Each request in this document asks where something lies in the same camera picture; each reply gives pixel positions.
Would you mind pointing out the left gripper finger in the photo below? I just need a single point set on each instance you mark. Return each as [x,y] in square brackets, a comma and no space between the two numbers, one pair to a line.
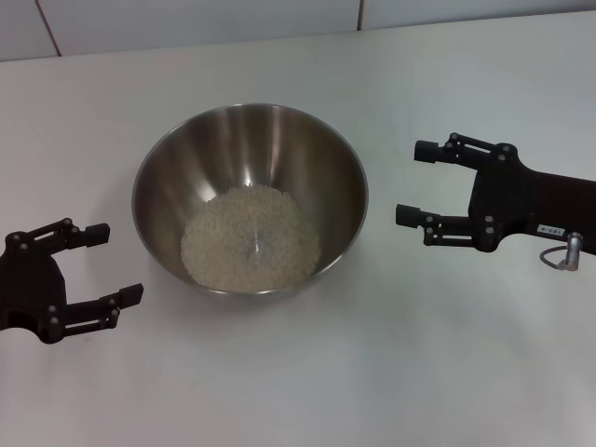
[70,235]
[98,309]

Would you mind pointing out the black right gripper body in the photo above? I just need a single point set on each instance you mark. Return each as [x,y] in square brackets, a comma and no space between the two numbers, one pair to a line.
[526,200]

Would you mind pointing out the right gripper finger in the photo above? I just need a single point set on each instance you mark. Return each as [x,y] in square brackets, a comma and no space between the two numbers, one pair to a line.
[458,151]
[451,230]

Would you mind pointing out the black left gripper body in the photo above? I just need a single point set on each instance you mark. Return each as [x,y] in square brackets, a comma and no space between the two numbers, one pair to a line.
[32,293]

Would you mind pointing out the stainless steel mixing bowl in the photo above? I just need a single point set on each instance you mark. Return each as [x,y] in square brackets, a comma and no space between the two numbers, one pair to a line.
[186,163]

